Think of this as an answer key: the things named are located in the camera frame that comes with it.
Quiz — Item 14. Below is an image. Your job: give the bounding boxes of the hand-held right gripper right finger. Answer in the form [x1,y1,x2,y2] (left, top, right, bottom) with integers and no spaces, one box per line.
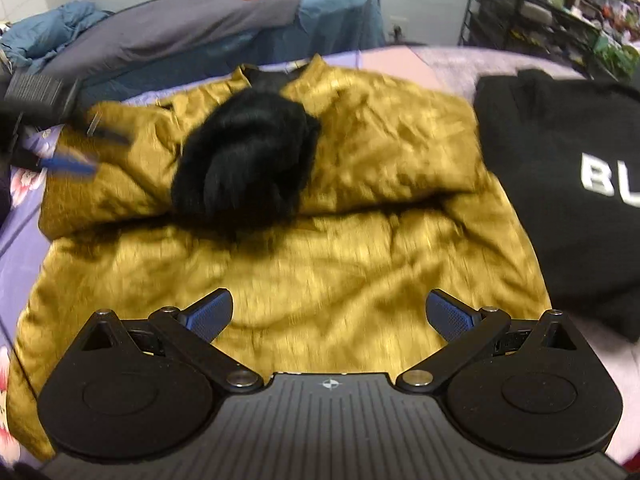
[395,287,582,394]

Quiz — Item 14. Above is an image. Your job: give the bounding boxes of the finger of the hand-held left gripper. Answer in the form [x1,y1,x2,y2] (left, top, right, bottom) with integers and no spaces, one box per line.
[36,151,99,177]
[74,110,134,146]

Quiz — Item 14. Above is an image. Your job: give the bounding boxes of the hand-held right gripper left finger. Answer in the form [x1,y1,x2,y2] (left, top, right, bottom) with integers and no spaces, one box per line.
[80,287,266,394]

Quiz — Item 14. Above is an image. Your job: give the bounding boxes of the gold satin jacket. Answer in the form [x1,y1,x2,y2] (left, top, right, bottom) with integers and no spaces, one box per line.
[7,55,553,461]

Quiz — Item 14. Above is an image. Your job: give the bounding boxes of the grey bed sheet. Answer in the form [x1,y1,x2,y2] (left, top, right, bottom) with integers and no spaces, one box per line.
[40,0,306,81]

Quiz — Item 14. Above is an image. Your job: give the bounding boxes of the black sweatshirt with white print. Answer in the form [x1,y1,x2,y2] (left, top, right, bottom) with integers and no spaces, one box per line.
[472,67,640,343]

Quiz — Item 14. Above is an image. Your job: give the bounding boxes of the purple printed bedsheet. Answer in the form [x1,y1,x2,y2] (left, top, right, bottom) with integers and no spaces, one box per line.
[0,42,640,480]

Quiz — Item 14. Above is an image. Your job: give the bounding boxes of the teal covered massage bed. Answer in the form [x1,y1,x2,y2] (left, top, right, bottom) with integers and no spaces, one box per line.
[0,0,386,106]

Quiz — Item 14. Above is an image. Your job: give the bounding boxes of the black metal rack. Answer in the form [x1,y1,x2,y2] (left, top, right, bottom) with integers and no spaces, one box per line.
[457,0,640,81]

